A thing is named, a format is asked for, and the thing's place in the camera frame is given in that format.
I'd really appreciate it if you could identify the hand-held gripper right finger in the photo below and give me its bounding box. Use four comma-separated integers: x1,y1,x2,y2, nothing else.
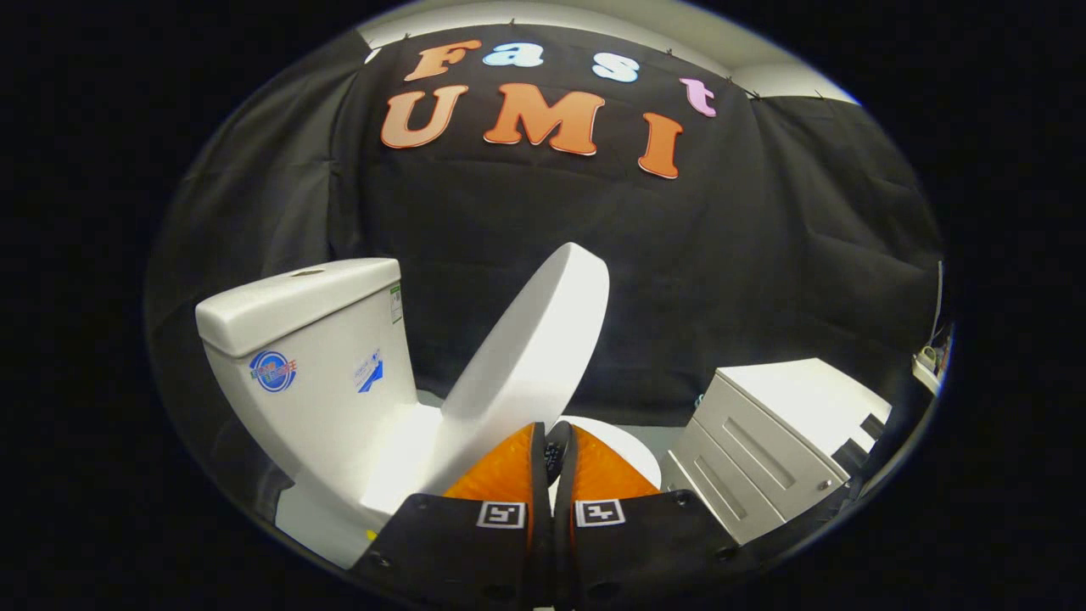
554,423,741,611

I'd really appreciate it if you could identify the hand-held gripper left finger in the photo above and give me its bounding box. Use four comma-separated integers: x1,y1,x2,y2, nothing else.
352,423,554,611

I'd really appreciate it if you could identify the black lid handle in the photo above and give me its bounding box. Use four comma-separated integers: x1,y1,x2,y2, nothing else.
543,420,571,485

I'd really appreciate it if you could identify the white toilet lid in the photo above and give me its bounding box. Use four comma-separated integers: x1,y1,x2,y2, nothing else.
422,242,612,497

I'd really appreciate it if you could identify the white toilet body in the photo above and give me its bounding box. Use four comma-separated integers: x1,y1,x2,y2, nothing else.
195,257,663,569

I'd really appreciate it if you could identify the white toilet tank cover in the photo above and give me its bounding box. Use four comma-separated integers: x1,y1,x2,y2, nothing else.
195,257,401,357

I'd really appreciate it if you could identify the white drawer cabinet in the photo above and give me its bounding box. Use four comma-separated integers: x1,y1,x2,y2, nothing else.
660,358,892,546

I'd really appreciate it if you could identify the black backdrop cloth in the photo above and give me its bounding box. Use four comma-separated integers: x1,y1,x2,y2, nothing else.
148,21,947,527

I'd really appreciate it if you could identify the small black object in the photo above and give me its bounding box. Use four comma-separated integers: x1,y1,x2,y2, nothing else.
831,413,887,476

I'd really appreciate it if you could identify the white side shelf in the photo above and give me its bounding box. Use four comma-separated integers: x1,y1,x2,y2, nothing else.
912,344,953,395

